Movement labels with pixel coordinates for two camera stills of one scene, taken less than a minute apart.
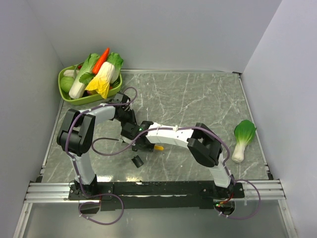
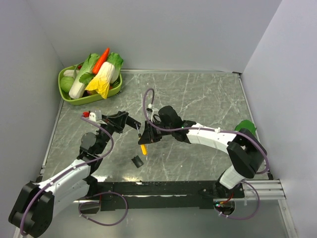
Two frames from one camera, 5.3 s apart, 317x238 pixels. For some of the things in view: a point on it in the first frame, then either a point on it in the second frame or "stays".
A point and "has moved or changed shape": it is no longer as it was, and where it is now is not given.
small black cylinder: (137, 161) stays
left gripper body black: (128, 116) → (108, 121)
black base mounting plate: (154, 195) stays
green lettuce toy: (117, 61) stays
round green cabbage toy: (66, 83) stays
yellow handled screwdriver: (158, 148) has moved or changed shape
